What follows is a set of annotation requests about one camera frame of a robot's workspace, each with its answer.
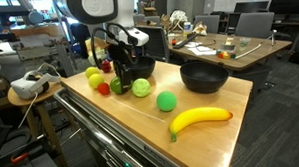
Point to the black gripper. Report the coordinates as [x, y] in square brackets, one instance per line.
[121, 54]

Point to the green pepper toy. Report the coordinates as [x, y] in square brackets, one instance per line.
[114, 85]

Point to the light green dimpled ball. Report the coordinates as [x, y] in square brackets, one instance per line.
[141, 87]

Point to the smooth green ball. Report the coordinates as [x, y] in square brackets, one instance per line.
[166, 101]

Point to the yellow banana toy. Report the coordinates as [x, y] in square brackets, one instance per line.
[194, 117]

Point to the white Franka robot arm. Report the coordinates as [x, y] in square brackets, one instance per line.
[96, 5]

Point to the red radish toy green leaves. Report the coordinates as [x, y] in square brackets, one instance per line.
[106, 66]

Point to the black bowl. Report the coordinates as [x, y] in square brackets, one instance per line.
[145, 68]
[204, 80]

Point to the red tomato toy green top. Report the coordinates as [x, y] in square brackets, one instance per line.
[103, 89]

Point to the yellow toy block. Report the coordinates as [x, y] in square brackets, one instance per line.
[226, 55]

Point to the green toy block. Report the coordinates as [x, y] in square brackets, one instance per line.
[233, 56]

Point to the black mesh office chair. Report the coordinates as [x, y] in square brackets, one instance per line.
[158, 43]

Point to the round wooden stool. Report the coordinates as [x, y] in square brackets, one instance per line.
[46, 97]

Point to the white paper sheets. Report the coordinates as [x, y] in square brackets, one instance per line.
[203, 51]

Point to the white VR headset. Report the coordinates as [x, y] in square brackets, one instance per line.
[29, 86]

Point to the grey office chair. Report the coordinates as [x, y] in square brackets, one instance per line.
[207, 23]
[254, 25]

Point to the clear plastic container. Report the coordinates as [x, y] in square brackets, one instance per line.
[228, 46]

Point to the white plastic rod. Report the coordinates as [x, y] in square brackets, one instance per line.
[250, 51]

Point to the black computer monitor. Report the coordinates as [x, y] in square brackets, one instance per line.
[287, 6]
[252, 7]

